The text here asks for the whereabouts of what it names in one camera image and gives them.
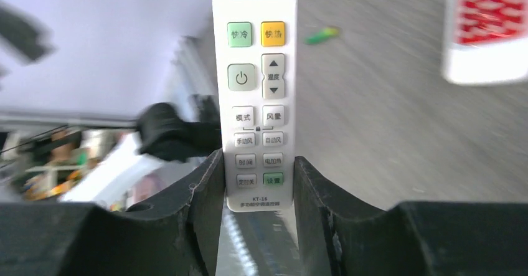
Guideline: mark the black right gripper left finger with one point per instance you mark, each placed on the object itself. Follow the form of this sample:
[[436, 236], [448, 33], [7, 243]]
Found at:
[[174, 232]]

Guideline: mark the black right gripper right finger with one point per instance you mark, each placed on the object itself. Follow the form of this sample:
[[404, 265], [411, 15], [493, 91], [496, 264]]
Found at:
[[339, 234]]

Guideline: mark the green battery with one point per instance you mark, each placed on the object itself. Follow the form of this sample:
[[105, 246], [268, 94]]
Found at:
[[322, 36]]

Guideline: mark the slim white remote control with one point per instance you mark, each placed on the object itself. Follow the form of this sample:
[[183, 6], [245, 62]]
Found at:
[[255, 48]]

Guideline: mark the white remote with red keypad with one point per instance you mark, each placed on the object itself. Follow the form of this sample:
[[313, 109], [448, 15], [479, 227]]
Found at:
[[485, 42]]

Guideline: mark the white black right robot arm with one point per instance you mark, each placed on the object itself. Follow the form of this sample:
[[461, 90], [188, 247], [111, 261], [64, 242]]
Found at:
[[165, 142]]

